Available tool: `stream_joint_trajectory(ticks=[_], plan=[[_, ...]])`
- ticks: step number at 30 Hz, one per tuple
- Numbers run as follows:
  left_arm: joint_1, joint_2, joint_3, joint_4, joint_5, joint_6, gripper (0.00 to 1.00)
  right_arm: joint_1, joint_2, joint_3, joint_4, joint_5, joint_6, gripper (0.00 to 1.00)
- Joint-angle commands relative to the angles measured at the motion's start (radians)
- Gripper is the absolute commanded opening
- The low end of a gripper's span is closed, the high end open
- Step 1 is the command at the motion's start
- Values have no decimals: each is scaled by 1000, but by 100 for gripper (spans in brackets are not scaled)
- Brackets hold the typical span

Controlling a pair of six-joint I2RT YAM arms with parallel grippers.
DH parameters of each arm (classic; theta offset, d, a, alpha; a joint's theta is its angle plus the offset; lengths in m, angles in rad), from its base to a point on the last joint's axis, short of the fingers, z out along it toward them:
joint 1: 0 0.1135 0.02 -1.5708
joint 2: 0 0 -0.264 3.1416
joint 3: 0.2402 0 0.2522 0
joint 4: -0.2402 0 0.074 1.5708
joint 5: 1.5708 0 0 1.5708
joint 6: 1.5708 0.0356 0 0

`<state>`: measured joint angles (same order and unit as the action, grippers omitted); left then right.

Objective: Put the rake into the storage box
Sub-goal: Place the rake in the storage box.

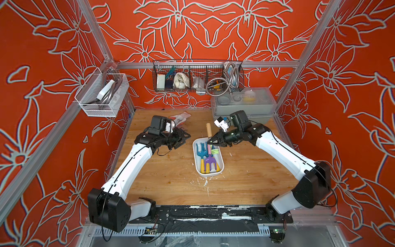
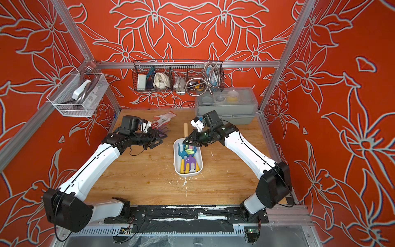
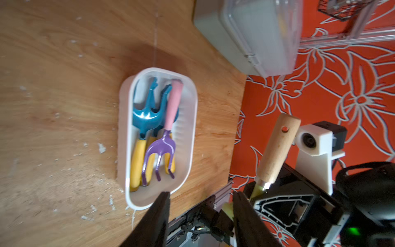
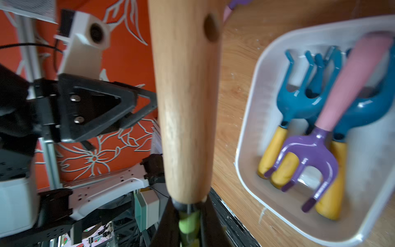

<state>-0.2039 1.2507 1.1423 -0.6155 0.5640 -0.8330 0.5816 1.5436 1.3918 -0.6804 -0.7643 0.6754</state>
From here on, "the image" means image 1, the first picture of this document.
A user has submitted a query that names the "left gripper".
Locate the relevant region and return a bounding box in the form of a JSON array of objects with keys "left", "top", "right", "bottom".
[{"left": 159, "top": 127, "right": 191, "bottom": 149}]

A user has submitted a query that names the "white box in basket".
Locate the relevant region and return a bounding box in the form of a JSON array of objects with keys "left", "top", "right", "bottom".
[{"left": 156, "top": 74, "right": 166, "bottom": 90}]

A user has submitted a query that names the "coiled metal hose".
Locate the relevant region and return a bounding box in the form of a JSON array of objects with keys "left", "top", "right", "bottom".
[{"left": 206, "top": 61, "right": 240, "bottom": 97}]

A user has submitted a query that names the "purple rake pink handle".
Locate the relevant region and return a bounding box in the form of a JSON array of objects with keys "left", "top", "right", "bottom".
[{"left": 205, "top": 145, "right": 216, "bottom": 174}]

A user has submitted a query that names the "black wire wall basket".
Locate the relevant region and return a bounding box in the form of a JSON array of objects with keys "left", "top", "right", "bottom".
[{"left": 152, "top": 59, "right": 245, "bottom": 96}]

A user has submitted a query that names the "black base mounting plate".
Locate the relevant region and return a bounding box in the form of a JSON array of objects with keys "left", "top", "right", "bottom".
[{"left": 129, "top": 205, "right": 294, "bottom": 224}]

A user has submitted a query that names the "blue claw rake yellow handle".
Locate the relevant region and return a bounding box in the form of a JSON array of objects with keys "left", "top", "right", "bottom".
[{"left": 196, "top": 143, "right": 208, "bottom": 174}]

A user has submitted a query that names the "white plastic storage box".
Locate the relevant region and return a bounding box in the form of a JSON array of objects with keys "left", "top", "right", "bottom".
[{"left": 192, "top": 137, "right": 225, "bottom": 178}]

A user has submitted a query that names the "green rake head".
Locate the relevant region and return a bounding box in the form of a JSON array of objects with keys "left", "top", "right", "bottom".
[{"left": 206, "top": 122, "right": 220, "bottom": 155}]

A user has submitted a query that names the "white cloth in basket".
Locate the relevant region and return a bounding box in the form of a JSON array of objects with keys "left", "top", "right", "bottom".
[{"left": 173, "top": 73, "right": 190, "bottom": 89}]

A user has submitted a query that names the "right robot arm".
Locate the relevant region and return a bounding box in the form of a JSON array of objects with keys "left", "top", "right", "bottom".
[{"left": 208, "top": 110, "right": 332, "bottom": 222}]

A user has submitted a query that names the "white pink garden glove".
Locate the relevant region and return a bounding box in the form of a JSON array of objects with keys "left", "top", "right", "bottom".
[{"left": 169, "top": 111, "right": 191, "bottom": 127}]

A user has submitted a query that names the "grey plastic toolbox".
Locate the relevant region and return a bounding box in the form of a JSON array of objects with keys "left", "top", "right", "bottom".
[{"left": 211, "top": 87, "right": 277, "bottom": 124}]

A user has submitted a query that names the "white wire wall basket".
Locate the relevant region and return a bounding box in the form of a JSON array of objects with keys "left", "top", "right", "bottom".
[{"left": 75, "top": 69, "right": 129, "bottom": 117}]

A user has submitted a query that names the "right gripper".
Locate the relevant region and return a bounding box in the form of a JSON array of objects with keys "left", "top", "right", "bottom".
[{"left": 207, "top": 129, "right": 243, "bottom": 148}]

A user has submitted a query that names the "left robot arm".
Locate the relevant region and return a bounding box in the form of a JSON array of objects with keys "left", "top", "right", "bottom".
[{"left": 87, "top": 115, "right": 191, "bottom": 233}]

